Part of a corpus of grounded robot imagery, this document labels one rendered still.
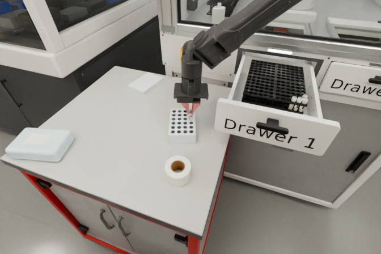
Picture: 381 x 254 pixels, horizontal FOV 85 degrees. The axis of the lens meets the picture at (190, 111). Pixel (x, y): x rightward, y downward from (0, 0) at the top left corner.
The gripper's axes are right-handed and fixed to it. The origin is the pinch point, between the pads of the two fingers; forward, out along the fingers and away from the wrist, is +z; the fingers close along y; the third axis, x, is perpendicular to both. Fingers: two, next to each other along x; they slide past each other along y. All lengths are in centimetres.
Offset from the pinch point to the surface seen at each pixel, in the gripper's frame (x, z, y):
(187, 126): 5.4, 1.3, 0.8
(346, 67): -10, -11, -51
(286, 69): -12.6, -8.7, -32.7
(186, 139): 9.3, 3.2, 1.0
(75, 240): 17, 82, 61
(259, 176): -14, 66, -42
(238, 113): 10.5, -9.8, -12.5
